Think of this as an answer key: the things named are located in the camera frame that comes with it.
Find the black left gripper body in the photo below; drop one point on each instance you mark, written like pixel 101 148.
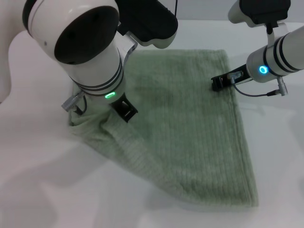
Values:
pixel 121 104

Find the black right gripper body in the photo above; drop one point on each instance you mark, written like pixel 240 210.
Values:
pixel 237 74

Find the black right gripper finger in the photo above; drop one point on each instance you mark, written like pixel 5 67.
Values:
pixel 222 79
pixel 215 85

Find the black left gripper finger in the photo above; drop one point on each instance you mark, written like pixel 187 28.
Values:
pixel 131 114

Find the green ribbed towel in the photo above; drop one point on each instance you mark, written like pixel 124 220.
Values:
pixel 185 133

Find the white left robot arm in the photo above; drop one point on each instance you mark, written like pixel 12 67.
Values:
pixel 83 42

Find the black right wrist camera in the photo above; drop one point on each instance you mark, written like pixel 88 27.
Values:
pixel 261 10

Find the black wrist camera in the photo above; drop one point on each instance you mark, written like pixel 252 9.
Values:
pixel 261 10
pixel 152 21

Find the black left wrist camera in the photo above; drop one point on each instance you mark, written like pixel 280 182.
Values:
pixel 152 21

